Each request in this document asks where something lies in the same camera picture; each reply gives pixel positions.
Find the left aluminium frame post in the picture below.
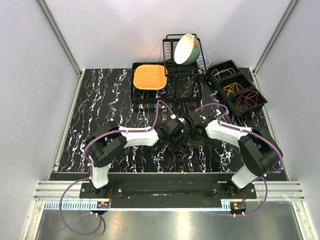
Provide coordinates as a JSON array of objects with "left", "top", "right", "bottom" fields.
[{"left": 35, "top": 0, "right": 82, "bottom": 77}]

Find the aluminium frame post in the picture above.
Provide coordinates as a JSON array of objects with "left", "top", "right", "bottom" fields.
[
  {"left": 253, "top": 0, "right": 300, "bottom": 74},
  {"left": 35, "top": 0, "right": 82, "bottom": 77}
]

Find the orange woven basket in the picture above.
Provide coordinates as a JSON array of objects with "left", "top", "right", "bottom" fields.
[{"left": 133, "top": 64, "right": 168, "bottom": 91}]

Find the black tray rack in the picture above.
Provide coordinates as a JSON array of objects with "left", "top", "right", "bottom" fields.
[{"left": 130, "top": 62, "right": 203, "bottom": 105}]

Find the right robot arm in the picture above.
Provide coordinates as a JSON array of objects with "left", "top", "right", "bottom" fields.
[{"left": 183, "top": 111, "right": 284, "bottom": 199}]

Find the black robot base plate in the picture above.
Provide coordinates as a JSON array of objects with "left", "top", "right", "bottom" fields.
[{"left": 49, "top": 172, "right": 290, "bottom": 199}]

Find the clear plastic cup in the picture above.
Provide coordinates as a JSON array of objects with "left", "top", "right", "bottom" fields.
[{"left": 196, "top": 56, "right": 212, "bottom": 72}]

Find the slotted cable duct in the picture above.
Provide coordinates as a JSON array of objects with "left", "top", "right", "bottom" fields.
[{"left": 44, "top": 198, "right": 243, "bottom": 212}]

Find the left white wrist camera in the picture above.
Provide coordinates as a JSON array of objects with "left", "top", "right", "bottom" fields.
[{"left": 178, "top": 118, "right": 187, "bottom": 126}]

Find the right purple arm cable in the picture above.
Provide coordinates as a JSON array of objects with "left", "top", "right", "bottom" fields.
[{"left": 194, "top": 102, "right": 285, "bottom": 217}]

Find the black wire dish rack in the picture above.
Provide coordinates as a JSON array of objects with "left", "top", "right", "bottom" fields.
[{"left": 162, "top": 33, "right": 207, "bottom": 77}]

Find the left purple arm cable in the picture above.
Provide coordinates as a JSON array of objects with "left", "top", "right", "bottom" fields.
[{"left": 59, "top": 100, "right": 177, "bottom": 236}]

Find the black compartment bin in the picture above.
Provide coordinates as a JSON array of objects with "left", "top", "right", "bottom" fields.
[{"left": 207, "top": 60, "right": 268, "bottom": 118}]

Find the right aluminium frame post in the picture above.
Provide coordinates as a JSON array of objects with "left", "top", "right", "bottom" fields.
[{"left": 253, "top": 0, "right": 300, "bottom": 74}]

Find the dark red cable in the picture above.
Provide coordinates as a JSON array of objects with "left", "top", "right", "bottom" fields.
[{"left": 236, "top": 89, "right": 260, "bottom": 112}]

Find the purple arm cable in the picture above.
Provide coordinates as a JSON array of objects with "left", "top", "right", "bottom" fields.
[
  {"left": 194, "top": 102, "right": 285, "bottom": 217},
  {"left": 59, "top": 100, "right": 177, "bottom": 236}
]

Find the cream ceramic bowl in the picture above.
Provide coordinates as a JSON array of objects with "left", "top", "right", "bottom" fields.
[{"left": 174, "top": 33, "right": 201, "bottom": 65}]

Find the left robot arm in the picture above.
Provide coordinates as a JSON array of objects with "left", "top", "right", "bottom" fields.
[{"left": 84, "top": 115, "right": 186, "bottom": 198}]

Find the yellow cable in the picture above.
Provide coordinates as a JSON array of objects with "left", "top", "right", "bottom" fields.
[{"left": 222, "top": 81, "right": 244, "bottom": 97}]

